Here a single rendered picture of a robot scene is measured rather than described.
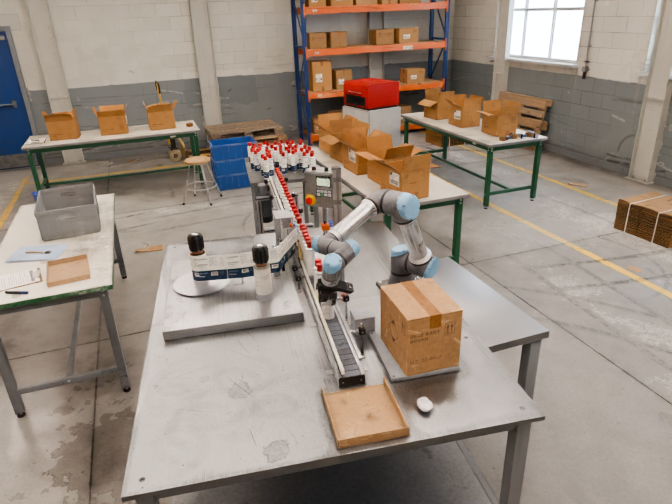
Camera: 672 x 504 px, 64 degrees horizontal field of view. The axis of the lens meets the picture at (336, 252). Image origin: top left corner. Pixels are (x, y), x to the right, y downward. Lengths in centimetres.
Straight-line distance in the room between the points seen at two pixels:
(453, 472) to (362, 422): 82
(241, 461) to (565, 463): 187
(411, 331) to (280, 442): 65
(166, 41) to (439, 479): 857
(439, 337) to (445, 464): 80
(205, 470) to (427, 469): 119
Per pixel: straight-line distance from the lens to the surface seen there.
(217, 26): 1012
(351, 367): 227
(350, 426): 207
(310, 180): 279
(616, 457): 341
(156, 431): 220
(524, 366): 281
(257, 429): 210
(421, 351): 223
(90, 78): 1005
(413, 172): 439
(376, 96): 814
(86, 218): 425
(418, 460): 282
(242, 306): 276
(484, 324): 269
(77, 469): 345
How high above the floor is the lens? 223
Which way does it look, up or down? 24 degrees down
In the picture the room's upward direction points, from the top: 2 degrees counter-clockwise
